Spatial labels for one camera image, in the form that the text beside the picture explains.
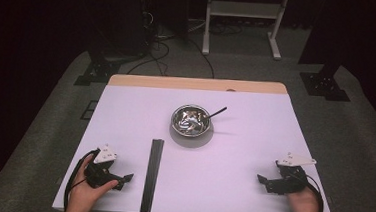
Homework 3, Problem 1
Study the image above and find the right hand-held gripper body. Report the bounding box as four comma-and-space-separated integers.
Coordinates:
269, 150, 318, 198

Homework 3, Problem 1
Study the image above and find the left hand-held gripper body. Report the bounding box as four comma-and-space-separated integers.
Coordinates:
83, 142, 125, 192

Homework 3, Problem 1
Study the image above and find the shiny metal bowl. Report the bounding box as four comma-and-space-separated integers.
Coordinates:
169, 102, 213, 140

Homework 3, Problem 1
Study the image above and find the person's left hand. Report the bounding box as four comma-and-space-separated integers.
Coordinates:
65, 153, 121, 212

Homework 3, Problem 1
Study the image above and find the person's right hand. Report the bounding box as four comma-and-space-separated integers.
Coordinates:
284, 185, 323, 212

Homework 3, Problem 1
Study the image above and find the white table mat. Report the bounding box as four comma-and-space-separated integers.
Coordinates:
51, 77, 344, 212

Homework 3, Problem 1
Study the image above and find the black stand base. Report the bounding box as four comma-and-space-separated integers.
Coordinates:
297, 61, 354, 103
73, 48, 124, 90

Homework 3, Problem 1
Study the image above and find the wooden table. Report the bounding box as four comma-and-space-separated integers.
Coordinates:
51, 66, 345, 212

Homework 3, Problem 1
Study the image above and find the dark cabinet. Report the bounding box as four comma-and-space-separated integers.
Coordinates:
103, 0, 152, 60

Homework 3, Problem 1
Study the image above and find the right hand-held gripper cable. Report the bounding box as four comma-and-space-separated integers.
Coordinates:
282, 171, 328, 212

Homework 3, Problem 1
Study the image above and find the black floor bracket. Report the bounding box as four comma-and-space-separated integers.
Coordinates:
80, 99, 99, 122

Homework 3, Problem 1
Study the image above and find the black utensil with thin handle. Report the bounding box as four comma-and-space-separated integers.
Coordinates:
203, 104, 228, 122

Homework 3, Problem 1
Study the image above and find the black floor cable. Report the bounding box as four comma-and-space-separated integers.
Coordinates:
125, 36, 173, 79
182, 35, 219, 80

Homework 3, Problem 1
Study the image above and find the white metal stand frame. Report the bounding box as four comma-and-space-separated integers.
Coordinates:
201, 0, 291, 62

